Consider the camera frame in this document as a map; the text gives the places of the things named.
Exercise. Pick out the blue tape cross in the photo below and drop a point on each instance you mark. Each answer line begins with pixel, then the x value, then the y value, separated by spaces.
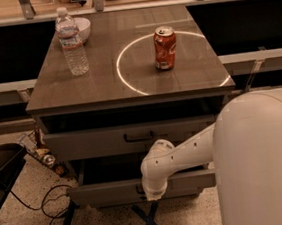
pixel 149 217

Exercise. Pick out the grey drawer cabinet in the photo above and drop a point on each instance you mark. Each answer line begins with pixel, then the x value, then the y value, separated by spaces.
pixel 123 86

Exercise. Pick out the metal rail bracket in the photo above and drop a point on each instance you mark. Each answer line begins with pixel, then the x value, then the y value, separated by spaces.
pixel 255 69

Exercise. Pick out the clutter of small items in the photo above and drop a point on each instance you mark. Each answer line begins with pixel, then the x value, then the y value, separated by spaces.
pixel 35 146

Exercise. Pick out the red soda can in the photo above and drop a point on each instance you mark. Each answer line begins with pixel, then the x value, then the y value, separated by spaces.
pixel 164 46

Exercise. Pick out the grey drawer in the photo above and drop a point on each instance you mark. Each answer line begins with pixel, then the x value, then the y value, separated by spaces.
pixel 116 180
pixel 118 140

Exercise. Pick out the white bowl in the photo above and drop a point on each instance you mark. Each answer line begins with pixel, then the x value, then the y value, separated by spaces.
pixel 84 28

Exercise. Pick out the grey top drawer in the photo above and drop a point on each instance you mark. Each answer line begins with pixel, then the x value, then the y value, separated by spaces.
pixel 118 140

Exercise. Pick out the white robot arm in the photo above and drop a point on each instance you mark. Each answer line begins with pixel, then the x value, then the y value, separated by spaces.
pixel 245 145

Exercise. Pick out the clear plastic water bottle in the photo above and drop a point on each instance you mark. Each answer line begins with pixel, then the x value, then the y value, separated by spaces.
pixel 71 42

